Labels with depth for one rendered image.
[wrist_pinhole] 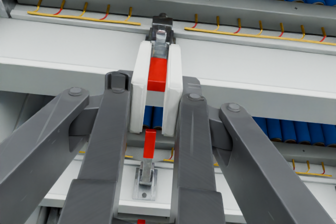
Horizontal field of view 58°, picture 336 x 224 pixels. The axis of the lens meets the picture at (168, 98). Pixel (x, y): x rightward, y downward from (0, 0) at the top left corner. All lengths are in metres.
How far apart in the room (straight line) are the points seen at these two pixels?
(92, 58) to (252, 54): 0.15
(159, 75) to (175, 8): 0.11
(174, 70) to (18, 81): 0.17
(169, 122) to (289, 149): 0.30
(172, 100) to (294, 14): 0.19
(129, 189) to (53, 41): 0.21
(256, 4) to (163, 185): 0.24
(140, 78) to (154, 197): 0.26
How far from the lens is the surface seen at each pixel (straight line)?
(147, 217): 0.55
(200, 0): 0.29
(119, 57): 0.27
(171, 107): 0.15
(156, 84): 0.19
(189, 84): 0.17
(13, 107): 0.39
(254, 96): 0.28
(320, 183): 0.47
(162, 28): 0.25
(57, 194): 0.41
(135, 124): 0.16
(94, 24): 0.29
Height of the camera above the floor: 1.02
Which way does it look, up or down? 37 degrees down
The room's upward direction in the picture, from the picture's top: 8 degrees clockwise
